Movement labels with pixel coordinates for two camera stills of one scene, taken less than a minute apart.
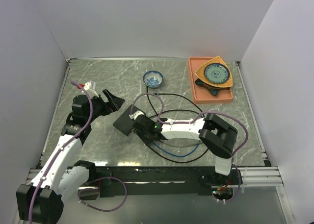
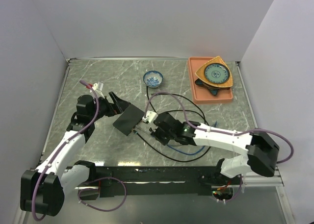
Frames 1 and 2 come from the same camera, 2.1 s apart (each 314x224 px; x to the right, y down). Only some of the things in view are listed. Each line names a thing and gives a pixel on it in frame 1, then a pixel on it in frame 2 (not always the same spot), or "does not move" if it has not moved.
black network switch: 123,122 does not move
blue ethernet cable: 177,156 → 216,124
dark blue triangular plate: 213,90 does not move
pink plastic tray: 201,94 does not move
